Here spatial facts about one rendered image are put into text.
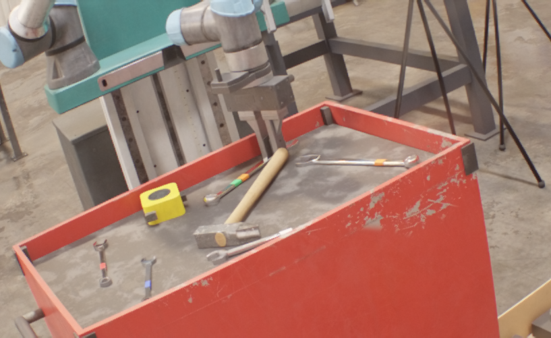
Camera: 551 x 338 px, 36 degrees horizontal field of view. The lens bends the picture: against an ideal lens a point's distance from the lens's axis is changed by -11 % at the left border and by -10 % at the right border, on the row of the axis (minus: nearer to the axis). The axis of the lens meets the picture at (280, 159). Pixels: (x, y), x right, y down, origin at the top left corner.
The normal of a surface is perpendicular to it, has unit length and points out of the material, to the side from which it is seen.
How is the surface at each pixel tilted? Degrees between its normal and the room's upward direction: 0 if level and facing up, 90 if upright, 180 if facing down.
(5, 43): 94
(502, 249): 0
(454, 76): 90
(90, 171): 90
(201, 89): 90
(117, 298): 0
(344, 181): 0
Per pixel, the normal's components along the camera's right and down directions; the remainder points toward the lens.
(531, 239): -0.26, -0.90
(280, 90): 0.77, 0.01
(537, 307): 0.47, 0.19
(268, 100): -0.58, 0.43
